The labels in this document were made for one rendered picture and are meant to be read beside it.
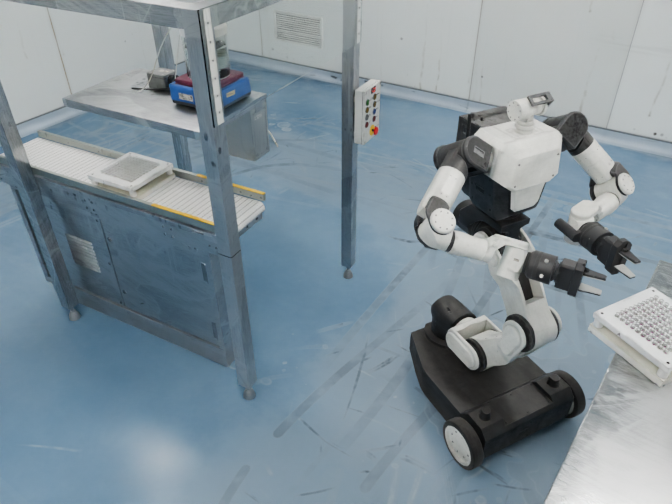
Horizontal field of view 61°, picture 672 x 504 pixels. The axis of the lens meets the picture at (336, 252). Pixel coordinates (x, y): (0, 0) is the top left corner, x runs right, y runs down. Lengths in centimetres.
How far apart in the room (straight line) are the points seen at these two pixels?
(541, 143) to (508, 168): 14
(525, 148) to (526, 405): 106
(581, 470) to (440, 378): 112
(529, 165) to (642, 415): 80
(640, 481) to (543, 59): 407
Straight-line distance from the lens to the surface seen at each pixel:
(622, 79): 509
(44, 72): 561
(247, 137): 216
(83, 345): 311
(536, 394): 252
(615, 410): 165
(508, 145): 189
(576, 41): 508
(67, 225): 298
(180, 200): 241
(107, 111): 217
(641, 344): 174
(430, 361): 258
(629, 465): 155
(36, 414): 289
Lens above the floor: 202
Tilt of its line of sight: 36 degrees down
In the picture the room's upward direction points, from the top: straight up
